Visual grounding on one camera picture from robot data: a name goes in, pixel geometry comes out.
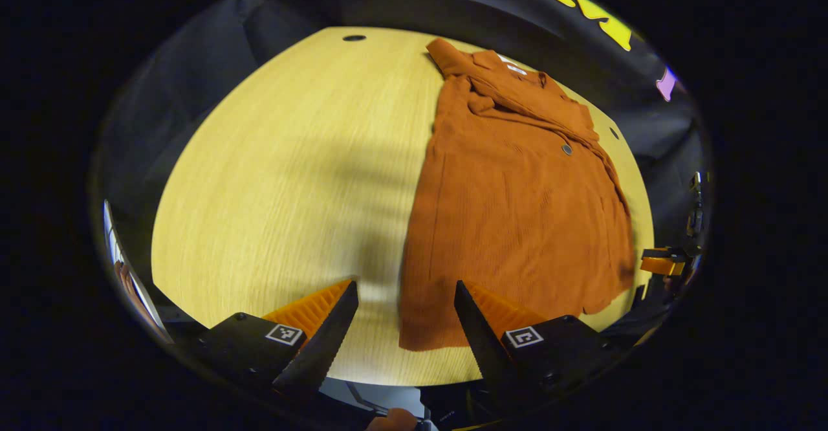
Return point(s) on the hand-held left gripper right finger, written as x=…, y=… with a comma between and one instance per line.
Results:
x=482, y=340

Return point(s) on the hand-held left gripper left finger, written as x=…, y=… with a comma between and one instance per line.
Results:
x=323, y=347

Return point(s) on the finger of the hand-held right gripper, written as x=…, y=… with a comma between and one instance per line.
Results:
x=660, y=265

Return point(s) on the orange button coat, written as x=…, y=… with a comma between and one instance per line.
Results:
x=511, y=224

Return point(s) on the black backdrop cloth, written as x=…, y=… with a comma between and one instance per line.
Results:
x=401, y=4

